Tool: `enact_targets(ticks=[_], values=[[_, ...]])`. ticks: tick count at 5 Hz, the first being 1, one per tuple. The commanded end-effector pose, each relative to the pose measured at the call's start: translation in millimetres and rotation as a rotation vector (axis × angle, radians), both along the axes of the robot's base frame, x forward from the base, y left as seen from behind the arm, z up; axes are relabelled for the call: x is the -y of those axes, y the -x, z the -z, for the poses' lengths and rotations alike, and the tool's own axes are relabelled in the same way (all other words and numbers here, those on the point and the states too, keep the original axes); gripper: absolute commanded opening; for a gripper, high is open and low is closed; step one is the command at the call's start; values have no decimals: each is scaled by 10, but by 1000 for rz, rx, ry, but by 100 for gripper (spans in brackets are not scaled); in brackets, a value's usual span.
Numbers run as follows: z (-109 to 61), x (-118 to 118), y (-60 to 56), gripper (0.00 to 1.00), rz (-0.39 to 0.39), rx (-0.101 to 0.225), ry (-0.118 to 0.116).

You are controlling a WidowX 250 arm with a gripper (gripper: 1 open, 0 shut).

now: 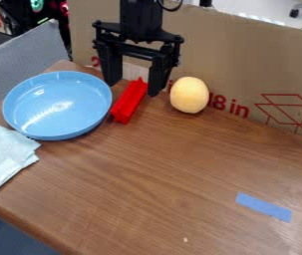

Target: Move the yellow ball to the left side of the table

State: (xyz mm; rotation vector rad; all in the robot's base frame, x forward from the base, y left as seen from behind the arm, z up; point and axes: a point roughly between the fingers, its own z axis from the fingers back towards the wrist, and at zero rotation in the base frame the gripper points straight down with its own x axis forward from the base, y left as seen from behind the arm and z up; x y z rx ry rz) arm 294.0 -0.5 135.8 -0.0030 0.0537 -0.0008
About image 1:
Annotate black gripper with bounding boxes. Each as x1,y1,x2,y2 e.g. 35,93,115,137
92,0,183,97

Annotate yellow ball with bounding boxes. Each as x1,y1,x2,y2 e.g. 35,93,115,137
168,77,208,114

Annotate red rectangular block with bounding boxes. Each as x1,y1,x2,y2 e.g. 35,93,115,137
111,78,148,125

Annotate blue plate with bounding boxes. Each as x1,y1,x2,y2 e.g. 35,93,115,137
1,71,112,140

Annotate grey partition panel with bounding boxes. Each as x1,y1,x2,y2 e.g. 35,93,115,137
0,21,69,101

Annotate black computer with lights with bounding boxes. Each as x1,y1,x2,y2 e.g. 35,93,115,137
0,0,72,57

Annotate light blue folded cloth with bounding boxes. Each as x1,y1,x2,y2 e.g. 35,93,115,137
0,126,40,186

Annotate blue tape strip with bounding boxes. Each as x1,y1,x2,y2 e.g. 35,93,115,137
235,192,291,222

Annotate cardboard box wall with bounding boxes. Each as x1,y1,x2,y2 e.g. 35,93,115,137
67,0,302,139

